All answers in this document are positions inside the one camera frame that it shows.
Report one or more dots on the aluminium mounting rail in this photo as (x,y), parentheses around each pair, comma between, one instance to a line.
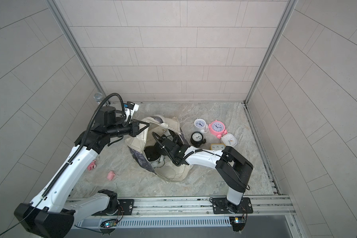
(169,207)

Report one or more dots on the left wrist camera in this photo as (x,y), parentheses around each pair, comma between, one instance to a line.
(130,109)

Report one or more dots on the yellow rectangular alarm clock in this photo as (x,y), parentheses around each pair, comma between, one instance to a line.
(217,146)

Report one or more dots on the small pink eraser piece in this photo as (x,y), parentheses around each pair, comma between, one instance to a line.
(111,175)

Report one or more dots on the small white alarm clock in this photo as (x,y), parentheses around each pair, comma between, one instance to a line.
(229,140)

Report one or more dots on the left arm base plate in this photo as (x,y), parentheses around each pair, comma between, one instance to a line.
(124,207)

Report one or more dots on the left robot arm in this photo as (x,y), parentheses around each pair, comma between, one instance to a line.
(48,215)

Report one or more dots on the silver clock black back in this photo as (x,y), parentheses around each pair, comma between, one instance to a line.
(154,157)

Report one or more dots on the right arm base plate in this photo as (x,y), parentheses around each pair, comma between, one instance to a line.
(222,206)

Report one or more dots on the glitter microphone on stand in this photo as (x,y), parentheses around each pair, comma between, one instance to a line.
(98,97)

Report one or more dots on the white twin-bell alarm clock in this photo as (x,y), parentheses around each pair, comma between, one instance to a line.
(201,125)

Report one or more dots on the circuit board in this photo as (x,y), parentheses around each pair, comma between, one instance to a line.
(237,223)
(109,223)

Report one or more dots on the right circuit board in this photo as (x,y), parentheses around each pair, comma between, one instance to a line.
(237,223)

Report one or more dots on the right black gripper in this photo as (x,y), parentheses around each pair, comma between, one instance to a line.
(172,158)

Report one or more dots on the black alarm clock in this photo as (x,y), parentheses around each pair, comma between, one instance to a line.
(197,139)

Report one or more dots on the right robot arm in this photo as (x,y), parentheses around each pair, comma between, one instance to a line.
(234,168)

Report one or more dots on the beige canvas tote bag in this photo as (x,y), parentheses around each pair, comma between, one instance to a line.
(162,126)

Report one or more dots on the small pink toy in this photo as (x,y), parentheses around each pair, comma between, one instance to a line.
(92,165)

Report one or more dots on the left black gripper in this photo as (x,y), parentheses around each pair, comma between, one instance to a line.
(134,127)

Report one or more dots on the left circuit board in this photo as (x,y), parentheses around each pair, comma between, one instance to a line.
(109,223)

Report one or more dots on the pink alarm clock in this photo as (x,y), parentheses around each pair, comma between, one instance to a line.
(217,129)

